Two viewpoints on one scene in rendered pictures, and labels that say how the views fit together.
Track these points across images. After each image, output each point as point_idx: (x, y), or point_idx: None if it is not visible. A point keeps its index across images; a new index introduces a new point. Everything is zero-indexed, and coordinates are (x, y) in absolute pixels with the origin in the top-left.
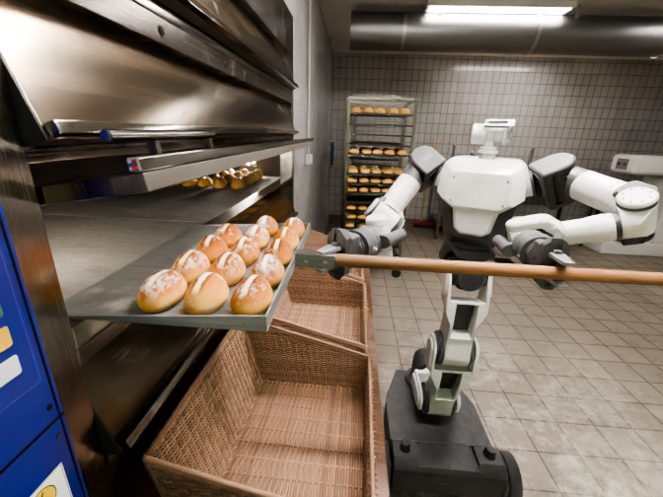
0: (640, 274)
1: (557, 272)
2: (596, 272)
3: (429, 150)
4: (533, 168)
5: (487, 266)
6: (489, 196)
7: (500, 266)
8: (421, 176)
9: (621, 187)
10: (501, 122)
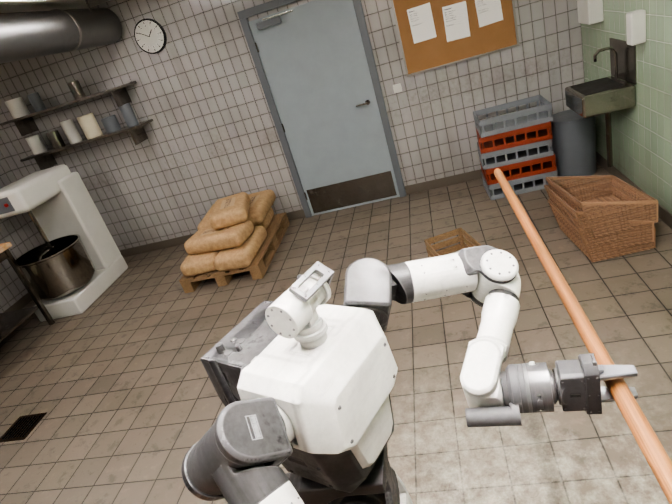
0: (590, 325)
1: (627, 386)
2: (608, 354)
3: (240, 411)
4: (360, 303)
5: (667, 455)
6: (380, 381)
7: (657, 440)
8: (275, 463)
9: (471, 263)
10: (309, 277)
